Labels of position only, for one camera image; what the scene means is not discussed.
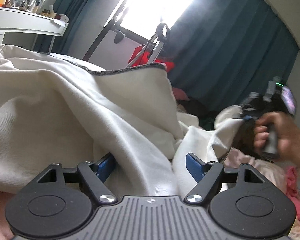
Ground person's right hand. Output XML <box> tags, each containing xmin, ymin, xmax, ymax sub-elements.
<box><xmin>254</xmin><ymin>112</ymin><xmax>300</xmax><ymax>169</ymax></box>

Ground bottles on desk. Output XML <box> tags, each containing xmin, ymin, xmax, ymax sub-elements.
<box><xmin>2</xmin><ymin>0</ymin><xmax>62</xmax><ymax>20</ymax></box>

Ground red cloth on stand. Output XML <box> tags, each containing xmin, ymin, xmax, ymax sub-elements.
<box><xmin>128</xmin><ymin>44</ymin><xmax>176</xmax><ymax>72</ymax></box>

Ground pink garment on bed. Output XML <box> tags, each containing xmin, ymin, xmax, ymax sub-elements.
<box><xmin>286</xmin><ymin>166</ymin><xmax>300</xmax><ymax>224</ymax></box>

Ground dark teal curtain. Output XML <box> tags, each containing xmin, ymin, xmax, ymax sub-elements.
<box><xmin>32</xmin><ymin>0</ymin><xmax>299</xmax><ymax>113</ymax></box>

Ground white desk with drawers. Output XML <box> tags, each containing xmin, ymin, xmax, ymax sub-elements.
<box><xmin>0</xmin><ymin>7</ymin><xmax>68</xmax><ymax>53</ymax></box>

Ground white hooded sweatshirt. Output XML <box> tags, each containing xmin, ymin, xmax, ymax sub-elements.
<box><xmin>0</xmin><ymin>45</ymin><xmax>242</xmax><ymax>197</ymax></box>

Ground pile of assorted clothes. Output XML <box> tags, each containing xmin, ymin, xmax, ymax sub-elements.
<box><xmin>172</xmin><ymin>88</ymin><xmax>218</xmax><ymax>131</ymax></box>

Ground silver tripod stand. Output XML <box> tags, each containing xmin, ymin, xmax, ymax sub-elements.
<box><xmin>127</xmin><ymin>23</ymin><xmax>170</xmax><ymax>68</ymax></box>

